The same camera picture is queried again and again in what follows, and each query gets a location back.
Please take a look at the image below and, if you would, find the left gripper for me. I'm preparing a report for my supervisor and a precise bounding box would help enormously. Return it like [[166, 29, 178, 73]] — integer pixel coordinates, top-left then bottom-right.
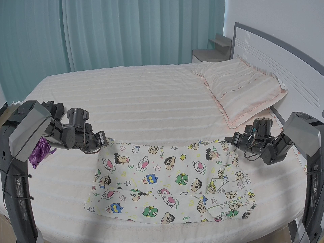
[[85, 130, 108, 153]]

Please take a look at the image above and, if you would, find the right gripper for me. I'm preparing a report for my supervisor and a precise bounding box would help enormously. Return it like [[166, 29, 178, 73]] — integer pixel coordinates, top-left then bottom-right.
[[224, 132, 250, 153]]

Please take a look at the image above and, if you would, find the white printed pyjama top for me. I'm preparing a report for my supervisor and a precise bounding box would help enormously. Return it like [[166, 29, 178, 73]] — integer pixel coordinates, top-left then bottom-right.
[[84, 138, 259, 224]]

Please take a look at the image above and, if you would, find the bed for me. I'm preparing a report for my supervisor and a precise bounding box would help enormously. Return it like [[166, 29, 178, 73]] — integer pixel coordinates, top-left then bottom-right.
[[0, 22, 324, 243]]

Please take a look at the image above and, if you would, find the pink striped pillow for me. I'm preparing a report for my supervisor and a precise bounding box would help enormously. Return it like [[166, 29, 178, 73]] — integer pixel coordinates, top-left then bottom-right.
[[191, 56, 289, 129]]

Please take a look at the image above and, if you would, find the black garment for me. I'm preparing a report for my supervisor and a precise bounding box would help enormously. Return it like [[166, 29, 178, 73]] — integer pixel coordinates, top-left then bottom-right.
[[42, 101, 65, 122]]

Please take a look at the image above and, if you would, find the purple satin garment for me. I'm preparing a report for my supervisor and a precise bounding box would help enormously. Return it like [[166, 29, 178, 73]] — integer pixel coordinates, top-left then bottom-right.
[[28, 136, 58, 169]]

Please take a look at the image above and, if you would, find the grey bedside table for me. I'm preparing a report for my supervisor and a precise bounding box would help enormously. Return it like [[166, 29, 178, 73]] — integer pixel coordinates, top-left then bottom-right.
[[192, 33, 233, 63]]

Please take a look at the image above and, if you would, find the blue-green curtain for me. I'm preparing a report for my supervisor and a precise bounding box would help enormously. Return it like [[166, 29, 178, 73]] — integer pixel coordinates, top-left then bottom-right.
[[0, 0, 73, 106], [62, 0, 227, 73]]

